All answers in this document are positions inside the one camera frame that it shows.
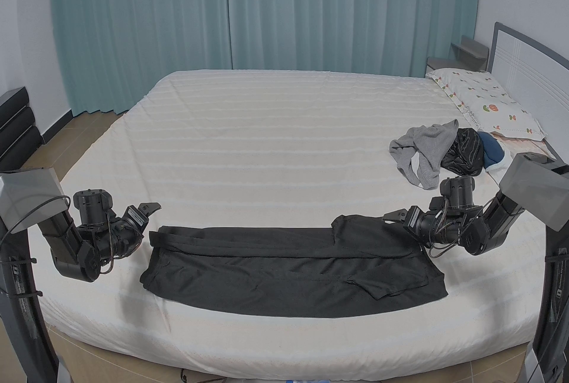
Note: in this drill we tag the black shiny garment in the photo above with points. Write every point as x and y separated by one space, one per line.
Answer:
464 152

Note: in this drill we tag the dark blue garment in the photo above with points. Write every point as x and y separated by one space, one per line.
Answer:
491 148

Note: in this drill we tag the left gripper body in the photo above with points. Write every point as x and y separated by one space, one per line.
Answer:
134 221

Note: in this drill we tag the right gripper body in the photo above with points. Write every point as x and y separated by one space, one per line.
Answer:
415 223

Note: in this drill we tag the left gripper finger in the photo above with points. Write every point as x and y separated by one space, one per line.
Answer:
150 208

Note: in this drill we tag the white printed pillow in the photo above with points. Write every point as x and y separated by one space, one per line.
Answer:
484 99

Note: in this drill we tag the grey garment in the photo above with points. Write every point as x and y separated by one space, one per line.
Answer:
426 145

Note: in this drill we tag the bed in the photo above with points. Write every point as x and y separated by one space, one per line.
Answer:
289 128

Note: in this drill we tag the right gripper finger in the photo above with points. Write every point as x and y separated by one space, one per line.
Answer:
394 216

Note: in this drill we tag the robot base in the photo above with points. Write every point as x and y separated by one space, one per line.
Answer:
306 381

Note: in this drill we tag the white garment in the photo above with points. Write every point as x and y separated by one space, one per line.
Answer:
500 163

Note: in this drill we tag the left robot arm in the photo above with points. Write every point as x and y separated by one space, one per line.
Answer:
66 248

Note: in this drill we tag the grey bedside table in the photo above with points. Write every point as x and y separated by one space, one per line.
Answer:
464 48

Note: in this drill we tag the black chest of drawers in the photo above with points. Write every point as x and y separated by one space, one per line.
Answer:
17 128

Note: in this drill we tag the black T-shirt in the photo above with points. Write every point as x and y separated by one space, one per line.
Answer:
289 279

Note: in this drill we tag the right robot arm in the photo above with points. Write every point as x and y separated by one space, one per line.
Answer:
489 221

